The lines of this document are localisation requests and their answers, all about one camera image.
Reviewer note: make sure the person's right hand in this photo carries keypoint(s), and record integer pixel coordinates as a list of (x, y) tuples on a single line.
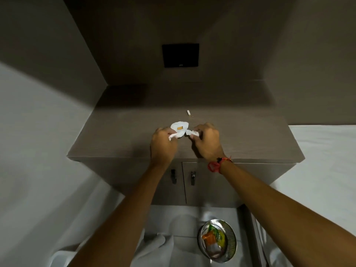
[(208, 145)]

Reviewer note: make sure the person's left hand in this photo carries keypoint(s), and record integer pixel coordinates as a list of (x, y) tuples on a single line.
[(163, 147)]

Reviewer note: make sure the person's left fingers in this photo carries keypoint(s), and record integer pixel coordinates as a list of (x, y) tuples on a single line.
[(165, 132)]

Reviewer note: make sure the person's right fingers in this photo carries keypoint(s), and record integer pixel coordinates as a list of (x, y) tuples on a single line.
[(203, 130)]

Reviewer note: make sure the white tissue paper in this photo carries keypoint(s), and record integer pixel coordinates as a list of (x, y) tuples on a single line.
[(182, 131)]

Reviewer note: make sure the person's right forearm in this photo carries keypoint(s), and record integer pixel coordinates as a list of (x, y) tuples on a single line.
[(281, 216)]

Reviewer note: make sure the person's left forearm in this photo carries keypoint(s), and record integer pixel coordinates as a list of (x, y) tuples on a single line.
[(122, 216)]

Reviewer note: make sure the white cigarette butt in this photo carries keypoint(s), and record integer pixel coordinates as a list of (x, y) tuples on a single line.
[(189, 113)]

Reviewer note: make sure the red thread wristband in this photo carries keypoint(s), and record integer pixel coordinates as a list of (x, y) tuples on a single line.
[(214, 166)]

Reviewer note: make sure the brown wooden cabinet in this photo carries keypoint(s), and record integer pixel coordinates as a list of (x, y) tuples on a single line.
[(239, 141)]

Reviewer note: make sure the green yellow snack wrapper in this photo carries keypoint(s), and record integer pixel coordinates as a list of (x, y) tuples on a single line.
[(218, 234)]

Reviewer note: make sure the orange sachet wrapper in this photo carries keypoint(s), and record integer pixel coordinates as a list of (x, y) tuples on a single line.
[(208, 238)]

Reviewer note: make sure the round steel bin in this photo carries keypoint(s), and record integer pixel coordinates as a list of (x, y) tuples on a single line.
[(229, 241)]

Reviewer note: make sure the white cloth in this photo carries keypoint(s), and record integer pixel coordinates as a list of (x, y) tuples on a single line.
[(155, 247)]

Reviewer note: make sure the silver white wrapper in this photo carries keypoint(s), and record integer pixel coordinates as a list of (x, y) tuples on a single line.
[(214, 250)]

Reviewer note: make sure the white bed sheet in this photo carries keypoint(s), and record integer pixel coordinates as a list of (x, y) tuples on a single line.
[(319, 175), (36, 164)]

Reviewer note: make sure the black wall panel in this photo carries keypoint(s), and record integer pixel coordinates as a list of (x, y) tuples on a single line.
[(180, 55)]

